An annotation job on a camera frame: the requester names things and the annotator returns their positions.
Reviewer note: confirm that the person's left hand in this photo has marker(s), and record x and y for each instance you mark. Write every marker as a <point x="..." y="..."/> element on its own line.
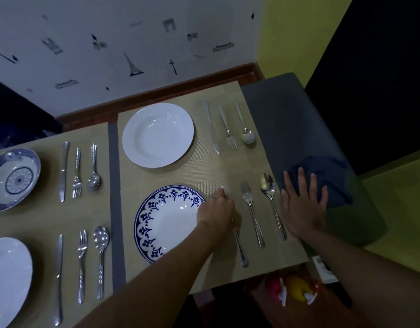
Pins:
<point x="215" y="215"/>

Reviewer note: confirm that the blue patterned rim plate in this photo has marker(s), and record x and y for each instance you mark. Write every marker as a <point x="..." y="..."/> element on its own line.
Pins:
<point x="165" y="218"/>

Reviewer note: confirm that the silver spoon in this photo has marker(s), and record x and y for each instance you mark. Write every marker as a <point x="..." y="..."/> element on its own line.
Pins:
<point x="101" y="237"/>
<point x="93" y="182"/>
<point x="268" y="187"/>
<point x="248" y="136"/>

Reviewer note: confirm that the person's right little finger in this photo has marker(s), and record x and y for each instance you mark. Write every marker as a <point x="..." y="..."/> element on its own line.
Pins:
<point x="324" y="197"/>

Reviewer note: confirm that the yellow squeeze bottle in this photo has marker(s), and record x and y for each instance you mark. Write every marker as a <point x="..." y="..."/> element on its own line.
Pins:
<point x="297" y="288"/>

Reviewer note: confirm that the silver fork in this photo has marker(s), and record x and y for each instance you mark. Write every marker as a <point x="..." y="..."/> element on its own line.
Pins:
<point x="76" y="184"/>
<point x="228" y="128"/>
<point x="82" y="249"/>
<point x="252" y="211"/>

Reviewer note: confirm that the silver table knife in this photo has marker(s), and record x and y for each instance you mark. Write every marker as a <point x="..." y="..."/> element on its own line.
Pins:
<point x="241" y="247"/>
<point x="58" y="269"/>
<point x="63" y="174"/>
<point x="211" y="128"/>

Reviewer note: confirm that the blue floral white bowl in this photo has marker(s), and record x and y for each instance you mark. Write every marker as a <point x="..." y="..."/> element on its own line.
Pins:
<point x="13" y="179"/>

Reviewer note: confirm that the person's right middle finger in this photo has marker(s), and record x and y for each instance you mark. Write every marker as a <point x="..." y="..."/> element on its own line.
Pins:
<point x="302" y="181"/>

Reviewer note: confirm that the person's left forearm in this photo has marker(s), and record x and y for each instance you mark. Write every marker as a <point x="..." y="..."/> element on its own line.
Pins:
<point x="155" y="286"/>

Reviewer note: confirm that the plain white deep plate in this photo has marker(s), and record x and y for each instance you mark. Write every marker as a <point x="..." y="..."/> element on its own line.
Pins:
<point x="158" y="135"/>
<point x="8" y="280"/>

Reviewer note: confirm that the dark blue cloth napkin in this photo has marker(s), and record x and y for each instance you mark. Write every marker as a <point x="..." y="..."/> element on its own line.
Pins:
<point x="332" y="181"/>

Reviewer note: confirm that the person's right forearm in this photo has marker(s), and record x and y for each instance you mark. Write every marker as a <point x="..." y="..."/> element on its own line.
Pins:
<point x="363" y="280"/>

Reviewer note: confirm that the person's right thumb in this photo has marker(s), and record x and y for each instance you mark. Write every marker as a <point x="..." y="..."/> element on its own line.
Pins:
<point x="283" y="198"/>

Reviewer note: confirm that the red squeeze bottle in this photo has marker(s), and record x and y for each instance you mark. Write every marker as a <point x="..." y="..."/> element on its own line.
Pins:
<point x="274" y="286"/>

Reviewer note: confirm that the beige woven placemat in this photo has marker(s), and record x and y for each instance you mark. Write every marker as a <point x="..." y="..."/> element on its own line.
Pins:
<point x="46" y="215"/>
<point x="216" y="167"/>

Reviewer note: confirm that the person's left fingers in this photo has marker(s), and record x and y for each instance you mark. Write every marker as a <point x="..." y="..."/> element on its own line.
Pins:
<point x="224" y="200"/>

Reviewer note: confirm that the person's right hand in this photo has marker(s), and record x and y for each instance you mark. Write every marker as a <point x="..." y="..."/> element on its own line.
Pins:
<point x="303" y="211"/>

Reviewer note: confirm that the white paper box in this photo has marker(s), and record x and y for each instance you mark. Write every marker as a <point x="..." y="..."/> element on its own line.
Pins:
<point x="324" y="269"/>

